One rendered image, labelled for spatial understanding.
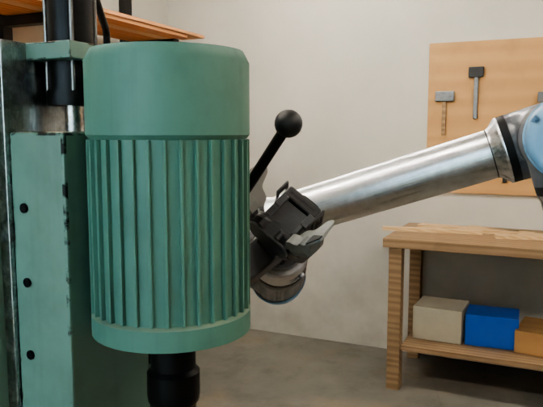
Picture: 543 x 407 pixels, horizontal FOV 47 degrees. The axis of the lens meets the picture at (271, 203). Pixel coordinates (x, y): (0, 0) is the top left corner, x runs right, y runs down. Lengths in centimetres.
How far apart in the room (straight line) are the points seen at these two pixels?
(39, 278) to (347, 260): 355
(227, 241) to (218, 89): 16
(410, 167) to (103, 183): 61
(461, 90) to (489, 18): 43
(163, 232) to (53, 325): 19
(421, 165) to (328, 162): 307
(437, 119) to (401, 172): 286
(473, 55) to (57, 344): 345
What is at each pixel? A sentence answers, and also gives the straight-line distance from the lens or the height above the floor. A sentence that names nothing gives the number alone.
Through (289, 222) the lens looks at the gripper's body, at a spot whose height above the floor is 130.
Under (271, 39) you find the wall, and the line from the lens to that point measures 435.
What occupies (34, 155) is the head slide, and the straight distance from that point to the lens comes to 72.
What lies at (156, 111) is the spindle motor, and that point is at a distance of 61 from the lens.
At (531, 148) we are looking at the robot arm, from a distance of 94.
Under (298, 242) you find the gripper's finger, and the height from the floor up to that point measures 128.
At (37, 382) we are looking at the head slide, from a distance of 78.
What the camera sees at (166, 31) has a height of 201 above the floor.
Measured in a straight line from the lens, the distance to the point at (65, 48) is 73.
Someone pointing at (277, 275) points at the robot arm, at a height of 120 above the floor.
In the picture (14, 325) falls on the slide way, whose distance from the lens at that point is 78.
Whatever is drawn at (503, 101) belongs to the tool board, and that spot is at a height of 160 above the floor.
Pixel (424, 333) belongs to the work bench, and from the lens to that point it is 370.
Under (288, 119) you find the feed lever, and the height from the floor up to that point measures 143.
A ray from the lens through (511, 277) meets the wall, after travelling 401.
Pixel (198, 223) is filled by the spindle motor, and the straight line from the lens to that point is 62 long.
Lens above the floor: 142
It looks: 7 degrees down
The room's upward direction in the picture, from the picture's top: straight up
